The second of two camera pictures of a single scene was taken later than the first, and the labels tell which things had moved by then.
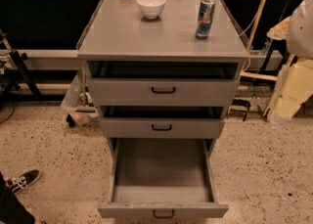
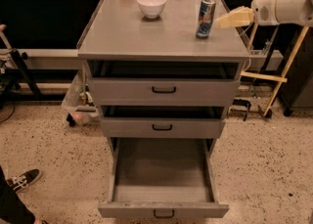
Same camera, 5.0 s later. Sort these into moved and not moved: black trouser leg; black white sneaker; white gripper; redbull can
Moved: white gripper
Not moved: redbull can; black trouser leg; black white sneaker
